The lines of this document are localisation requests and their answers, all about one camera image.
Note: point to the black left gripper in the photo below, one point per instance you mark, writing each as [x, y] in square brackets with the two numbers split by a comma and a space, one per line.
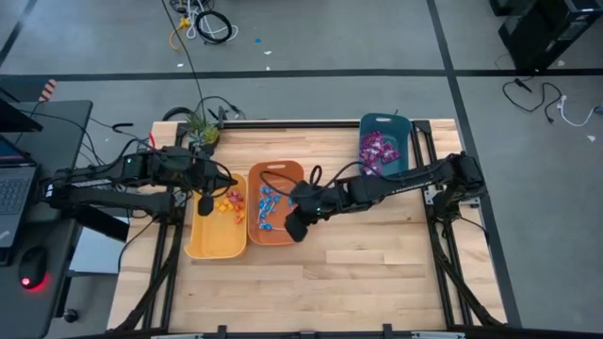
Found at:
[207, 181]

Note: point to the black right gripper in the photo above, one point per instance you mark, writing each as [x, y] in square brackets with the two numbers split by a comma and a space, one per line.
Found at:
[311, 202]

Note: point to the orange plastic bin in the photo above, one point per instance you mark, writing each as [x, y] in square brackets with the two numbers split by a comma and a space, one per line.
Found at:
[278, 235]

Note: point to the yellow plastic bin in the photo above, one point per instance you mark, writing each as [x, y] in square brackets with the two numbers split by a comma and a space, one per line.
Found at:
[214, 240]

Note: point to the purple Skittles bag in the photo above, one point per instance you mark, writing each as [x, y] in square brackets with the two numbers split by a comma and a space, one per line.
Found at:
[373, 137]
[391, 151]
[371, 169]
[369, 153]
[379, 145]

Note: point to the teal plastic bin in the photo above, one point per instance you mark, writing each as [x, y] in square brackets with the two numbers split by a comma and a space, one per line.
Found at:
[400, 127]

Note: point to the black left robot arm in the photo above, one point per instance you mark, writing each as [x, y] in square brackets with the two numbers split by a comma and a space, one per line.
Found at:
[118, 176]

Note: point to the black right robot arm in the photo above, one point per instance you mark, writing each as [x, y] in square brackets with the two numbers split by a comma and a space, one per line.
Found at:
[405, 183]

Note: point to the potted succulent plant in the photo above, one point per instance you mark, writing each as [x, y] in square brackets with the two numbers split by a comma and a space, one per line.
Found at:
[203, 132]

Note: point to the silver mounting plate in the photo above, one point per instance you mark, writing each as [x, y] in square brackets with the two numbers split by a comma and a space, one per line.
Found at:
[429, 195]

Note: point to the white board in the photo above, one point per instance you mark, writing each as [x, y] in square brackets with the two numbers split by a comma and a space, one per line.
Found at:
[99, 254]

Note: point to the orange black striped object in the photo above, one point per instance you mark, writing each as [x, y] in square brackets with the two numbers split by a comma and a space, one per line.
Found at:
[48, 89]

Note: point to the black desk caster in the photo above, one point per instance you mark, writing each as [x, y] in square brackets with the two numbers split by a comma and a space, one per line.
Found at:
[70, 315]

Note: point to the black laptop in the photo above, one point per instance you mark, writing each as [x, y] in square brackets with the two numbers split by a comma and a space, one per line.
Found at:
[14, 188]

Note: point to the black computer mouse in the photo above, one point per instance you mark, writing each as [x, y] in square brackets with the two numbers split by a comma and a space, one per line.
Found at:
[32, 267]

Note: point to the black desk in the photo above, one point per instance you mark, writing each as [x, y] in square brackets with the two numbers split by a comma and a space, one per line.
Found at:
[28, 311]

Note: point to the black equipment cabinet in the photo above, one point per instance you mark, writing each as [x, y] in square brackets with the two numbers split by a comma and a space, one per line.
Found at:
[542, 33]

